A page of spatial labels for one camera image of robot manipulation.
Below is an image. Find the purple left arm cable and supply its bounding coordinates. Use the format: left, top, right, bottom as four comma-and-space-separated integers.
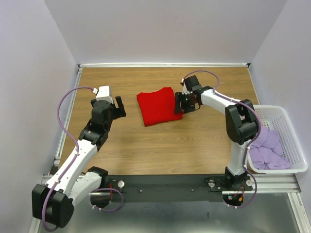
40, 86, 124, 232

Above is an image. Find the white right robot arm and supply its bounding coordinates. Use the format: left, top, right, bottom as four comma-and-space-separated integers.
174, 87, 261, 190

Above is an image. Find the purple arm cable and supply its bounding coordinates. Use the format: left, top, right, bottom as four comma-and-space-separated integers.
181, 70, 258, 210
40, 86, 124, 232

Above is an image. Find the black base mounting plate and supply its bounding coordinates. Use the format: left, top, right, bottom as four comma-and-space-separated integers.
99, 174, 253, 203

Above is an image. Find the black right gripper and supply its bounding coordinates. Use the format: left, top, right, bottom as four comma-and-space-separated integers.
173, 92, 196, 114

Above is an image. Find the lavender t-shirt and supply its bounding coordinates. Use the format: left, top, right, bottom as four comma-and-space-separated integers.
249, 126, 291, 170

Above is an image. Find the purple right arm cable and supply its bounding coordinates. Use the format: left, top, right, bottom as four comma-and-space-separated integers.
181, 70, 258, 210

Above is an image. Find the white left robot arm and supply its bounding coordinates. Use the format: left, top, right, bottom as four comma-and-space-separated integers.
32, 96, 126, 232

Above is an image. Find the red t-shirt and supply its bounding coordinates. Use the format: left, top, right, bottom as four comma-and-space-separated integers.
137, 87, 183, 127

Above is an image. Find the white plastic laundry basket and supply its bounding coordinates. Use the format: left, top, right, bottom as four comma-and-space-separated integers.
247, 105, 308, 174

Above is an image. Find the aluminium frame rail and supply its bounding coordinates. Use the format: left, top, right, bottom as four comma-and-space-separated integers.
39, 174, 302, 195

